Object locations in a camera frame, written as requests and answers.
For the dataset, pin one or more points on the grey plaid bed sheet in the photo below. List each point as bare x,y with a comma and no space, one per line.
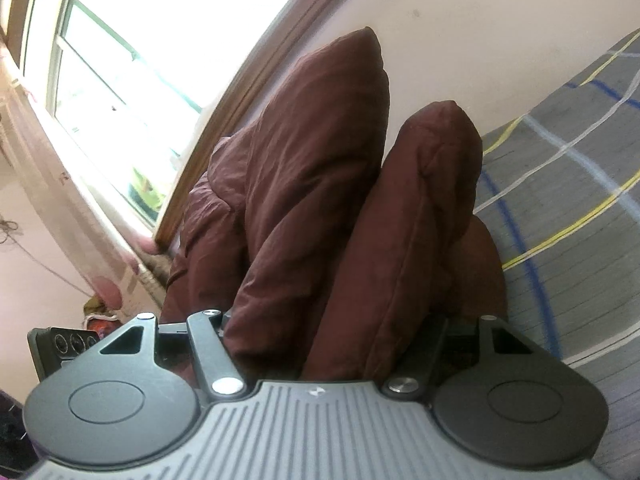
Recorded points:
575,200

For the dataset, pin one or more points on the black smartphone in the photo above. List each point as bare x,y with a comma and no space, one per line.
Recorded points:
57,347

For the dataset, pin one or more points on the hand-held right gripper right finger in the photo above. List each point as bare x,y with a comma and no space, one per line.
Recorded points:
429,357

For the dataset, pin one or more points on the large maroon pillow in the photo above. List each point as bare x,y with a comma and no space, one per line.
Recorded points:
240,90

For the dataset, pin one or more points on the brown padded jacket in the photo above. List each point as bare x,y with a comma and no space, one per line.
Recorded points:
320,210

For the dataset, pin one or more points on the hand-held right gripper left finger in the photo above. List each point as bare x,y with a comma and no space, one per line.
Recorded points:
210,345

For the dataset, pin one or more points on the window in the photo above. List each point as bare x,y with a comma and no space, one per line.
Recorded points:
135,70

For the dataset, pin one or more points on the sheer pink curtain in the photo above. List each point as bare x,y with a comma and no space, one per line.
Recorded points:
65,200

